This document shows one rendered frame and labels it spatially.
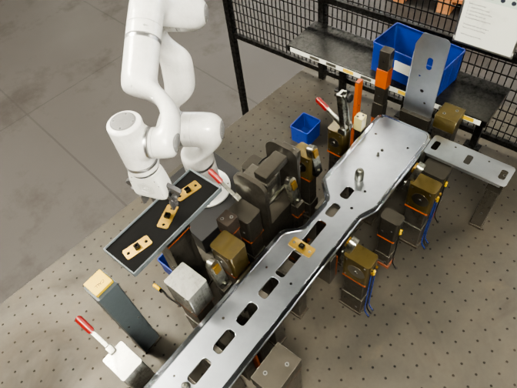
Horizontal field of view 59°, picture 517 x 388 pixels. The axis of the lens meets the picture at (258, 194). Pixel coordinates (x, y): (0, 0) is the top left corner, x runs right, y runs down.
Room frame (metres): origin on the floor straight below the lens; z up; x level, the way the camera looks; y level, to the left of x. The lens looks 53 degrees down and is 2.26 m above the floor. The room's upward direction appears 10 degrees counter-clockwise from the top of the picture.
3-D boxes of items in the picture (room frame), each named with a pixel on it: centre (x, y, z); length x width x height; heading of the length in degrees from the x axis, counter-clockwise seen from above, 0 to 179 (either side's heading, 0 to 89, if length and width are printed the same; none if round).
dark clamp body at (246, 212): (0.86, 0.07, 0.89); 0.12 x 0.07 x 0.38; 43
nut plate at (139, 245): (0.72, 0.37, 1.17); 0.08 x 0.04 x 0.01; 121
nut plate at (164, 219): (0.81, 0.28, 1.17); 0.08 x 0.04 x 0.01; 154
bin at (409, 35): (1.41, -0.69, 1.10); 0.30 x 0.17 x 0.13; 37
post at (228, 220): (0.82, 0.11, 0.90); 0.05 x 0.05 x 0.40; 43
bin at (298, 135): (1.48, -0.26, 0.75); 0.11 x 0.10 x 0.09; 133
